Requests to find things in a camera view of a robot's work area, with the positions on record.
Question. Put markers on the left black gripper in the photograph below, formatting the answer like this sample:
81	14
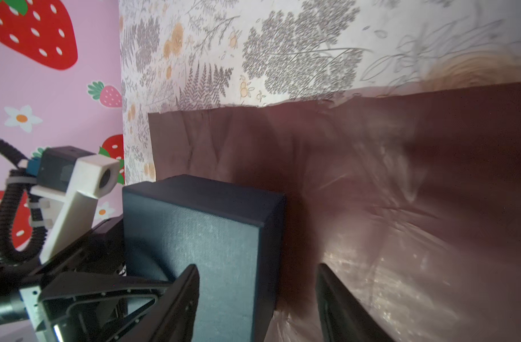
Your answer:
74	305

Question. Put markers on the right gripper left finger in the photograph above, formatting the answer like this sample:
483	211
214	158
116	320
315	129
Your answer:
173	317

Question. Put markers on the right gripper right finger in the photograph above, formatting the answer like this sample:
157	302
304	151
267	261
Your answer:
342	317

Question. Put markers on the dark navy gift box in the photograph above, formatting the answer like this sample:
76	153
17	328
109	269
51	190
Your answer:
233	234

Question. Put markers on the dark red wrapping paper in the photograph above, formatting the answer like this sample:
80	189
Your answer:
413	201

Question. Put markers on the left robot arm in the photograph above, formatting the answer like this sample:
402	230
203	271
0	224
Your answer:
80	294

